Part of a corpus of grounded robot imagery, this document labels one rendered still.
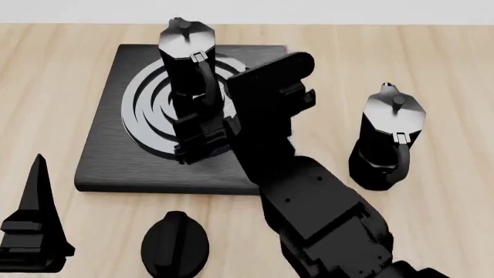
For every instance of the black moka pot with silver lid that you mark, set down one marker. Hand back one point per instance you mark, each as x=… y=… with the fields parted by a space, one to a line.
x=376 y=144
x=180 y=72

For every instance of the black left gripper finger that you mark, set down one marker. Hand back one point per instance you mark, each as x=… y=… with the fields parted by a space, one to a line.
x=56 y=220
x=34 y=191

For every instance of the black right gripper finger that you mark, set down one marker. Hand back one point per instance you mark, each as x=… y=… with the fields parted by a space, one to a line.
x=218 y=133
x=187 y=139

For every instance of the black oval stove knob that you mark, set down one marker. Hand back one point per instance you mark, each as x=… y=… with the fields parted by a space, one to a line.
x=175 y=246

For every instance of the black flat stove with spiral burner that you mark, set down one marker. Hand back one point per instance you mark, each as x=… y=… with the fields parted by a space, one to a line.
x=112 y=150

